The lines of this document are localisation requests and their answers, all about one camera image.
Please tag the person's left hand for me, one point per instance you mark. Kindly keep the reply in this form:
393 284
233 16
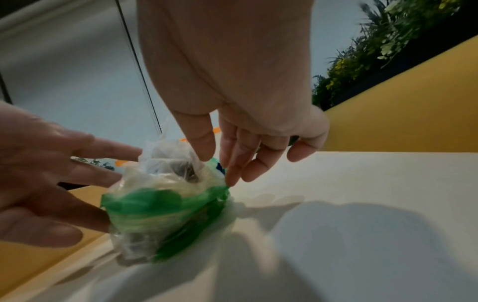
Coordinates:
30 165

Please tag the person's right hand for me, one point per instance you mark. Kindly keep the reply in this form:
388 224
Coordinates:
231 59

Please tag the green artificial plants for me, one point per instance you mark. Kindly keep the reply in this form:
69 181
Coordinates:
373 53

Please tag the clear container orange rim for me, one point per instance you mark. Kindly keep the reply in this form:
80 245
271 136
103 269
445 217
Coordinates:
121 162

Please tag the white roller blind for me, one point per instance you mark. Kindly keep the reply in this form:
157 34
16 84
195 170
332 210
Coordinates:
336 44

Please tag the clear plastic bag green zip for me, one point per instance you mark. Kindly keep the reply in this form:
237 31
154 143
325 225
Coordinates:
149 203

